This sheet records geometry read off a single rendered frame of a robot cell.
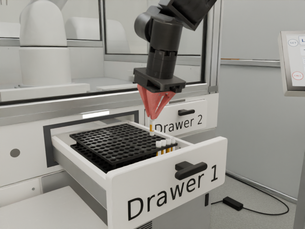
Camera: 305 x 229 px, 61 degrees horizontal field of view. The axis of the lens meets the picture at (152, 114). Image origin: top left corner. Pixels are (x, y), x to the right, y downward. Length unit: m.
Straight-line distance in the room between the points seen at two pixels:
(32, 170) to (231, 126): 1.93
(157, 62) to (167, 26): 0.07
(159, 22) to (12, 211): 0.52
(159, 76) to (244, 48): 1.80
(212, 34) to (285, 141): 1.33
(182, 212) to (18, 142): 0.71
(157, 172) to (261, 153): 1.89
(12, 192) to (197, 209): 0.76
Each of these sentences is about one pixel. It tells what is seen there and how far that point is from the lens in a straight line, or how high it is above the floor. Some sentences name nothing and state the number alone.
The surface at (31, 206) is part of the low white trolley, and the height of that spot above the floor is 0.76.
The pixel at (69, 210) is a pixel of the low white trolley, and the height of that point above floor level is 0.76.
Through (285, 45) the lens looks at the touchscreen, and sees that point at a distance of 1.28.
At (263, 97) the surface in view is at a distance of 2.20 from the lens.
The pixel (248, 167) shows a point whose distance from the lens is 2.41.
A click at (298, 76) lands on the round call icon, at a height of 1.01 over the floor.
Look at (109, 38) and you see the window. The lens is 0.77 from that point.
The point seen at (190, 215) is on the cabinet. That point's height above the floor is 0.43.
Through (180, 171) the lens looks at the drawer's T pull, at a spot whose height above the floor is 0.91.
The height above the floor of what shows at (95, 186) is 0.87.
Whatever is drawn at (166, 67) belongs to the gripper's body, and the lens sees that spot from 0.51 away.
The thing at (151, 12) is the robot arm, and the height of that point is 1.19.
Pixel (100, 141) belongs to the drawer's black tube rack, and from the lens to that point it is 0.64.
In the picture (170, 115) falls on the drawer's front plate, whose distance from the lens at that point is 0.89.
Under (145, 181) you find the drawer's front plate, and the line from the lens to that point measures 0.45.
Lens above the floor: 1.11
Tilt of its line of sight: 14 degrees down
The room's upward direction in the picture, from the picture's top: straight up
